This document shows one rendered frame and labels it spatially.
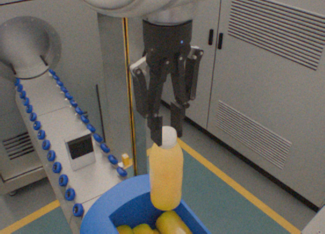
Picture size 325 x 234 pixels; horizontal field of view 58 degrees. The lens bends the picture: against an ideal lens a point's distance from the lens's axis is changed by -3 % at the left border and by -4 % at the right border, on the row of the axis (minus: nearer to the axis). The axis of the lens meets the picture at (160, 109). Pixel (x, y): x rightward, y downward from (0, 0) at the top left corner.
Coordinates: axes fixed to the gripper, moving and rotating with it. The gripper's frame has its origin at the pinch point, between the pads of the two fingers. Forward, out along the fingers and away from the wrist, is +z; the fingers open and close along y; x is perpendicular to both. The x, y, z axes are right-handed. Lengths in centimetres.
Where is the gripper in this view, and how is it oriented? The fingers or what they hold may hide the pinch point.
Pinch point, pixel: (166, 123)
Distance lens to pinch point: 56.8
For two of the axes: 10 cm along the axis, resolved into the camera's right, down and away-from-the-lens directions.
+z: 0.0, 8.1, 5.9
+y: -8.4, 3.2, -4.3
